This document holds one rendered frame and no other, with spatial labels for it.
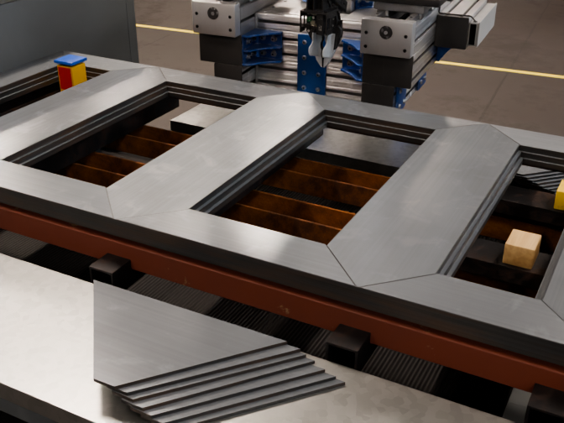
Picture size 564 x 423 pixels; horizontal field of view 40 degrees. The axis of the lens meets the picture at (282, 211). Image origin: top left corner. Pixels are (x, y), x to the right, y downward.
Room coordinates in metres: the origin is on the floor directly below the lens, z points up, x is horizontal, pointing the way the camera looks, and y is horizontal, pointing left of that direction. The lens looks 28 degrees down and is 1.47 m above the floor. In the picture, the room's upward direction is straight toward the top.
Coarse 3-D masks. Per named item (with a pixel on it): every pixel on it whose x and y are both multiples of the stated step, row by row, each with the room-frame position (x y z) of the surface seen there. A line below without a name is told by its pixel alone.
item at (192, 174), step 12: (144, 168) 1.35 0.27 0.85; (156, 168) 1.35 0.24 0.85; (168, 168) 1.35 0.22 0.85; (180, 168) 1.35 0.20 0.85; (192, 168) 1.35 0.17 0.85; (204, 168) 1.35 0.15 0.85; (180, 180) 1.30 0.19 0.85; (192, 180) 1.30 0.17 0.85; (204, 180) 1.30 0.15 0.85; (216, 180) 1.30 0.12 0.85
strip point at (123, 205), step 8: (112, 192) 1.25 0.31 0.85; (120, 192) 1.25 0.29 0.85; (112, 200) 1.22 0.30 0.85; (120, 200) 1.22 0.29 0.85; (128, 200) 1.22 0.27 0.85; (136, 200) 1.22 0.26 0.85; (144, 200) 1.22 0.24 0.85; (152, 200) 1.22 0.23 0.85; (112, 208) 1.18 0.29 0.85; (120, 208) 1.18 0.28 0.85; (128, 208) 1.18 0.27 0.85; (136, 208) 1.18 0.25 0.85; (144, 208) 1.18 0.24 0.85; (152, 208) 1.18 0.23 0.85; (160, 208) 1.18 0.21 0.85; (168, 208) 1.18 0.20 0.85; (176, 208) 1.18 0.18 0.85; (184, 208) 1.18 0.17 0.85; (112, 216) 1.15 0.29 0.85; (120, 216) 1.15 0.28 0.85; (128, 216) 1.16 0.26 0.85; (136, 216) 1.16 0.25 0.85
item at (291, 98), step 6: (270, 96) 1.77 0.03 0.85; (276, 96) 1.77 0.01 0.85; (282, 96) 1.77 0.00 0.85; (288, 96) 1.77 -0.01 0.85; (294, 96) 1.77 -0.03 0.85; (300, 96) 1.77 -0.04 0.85; (294, 102) 1.73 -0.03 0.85; (300, 102) 1.73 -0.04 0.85; (306, 102) 1.73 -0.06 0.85; (312, 102) 1.73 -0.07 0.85; (324, 108) 1.69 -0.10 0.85
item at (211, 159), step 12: (180, 144) 1.47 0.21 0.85; (168, 156) 1.41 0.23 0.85; (180, 156) 1.41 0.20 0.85; (192, 156) 1.41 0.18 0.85; (204, 156) 1.41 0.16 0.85; (216, 156) 1.41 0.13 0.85; (228, 156) 1.41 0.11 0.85; (240, 156) 1.41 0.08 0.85; (216, 168) 1.35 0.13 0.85; (228, 168) 1.35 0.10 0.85; (240, 168) 1.35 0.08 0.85
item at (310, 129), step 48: (0, 96) 1.82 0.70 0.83; (144, 96) 1.80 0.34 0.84; (192, 96) 1.84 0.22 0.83; (240, 96) 1.78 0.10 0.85; (48, 144) 1.50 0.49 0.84; (288, 144) 1.50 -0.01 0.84; (0, 192) 1.27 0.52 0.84; (240, 192) 1.31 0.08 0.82; (144, 240) 1.12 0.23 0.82; (336, 288) 0.95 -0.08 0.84; (480, 336) 0.85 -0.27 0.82; (528, 336) 0.82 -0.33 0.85
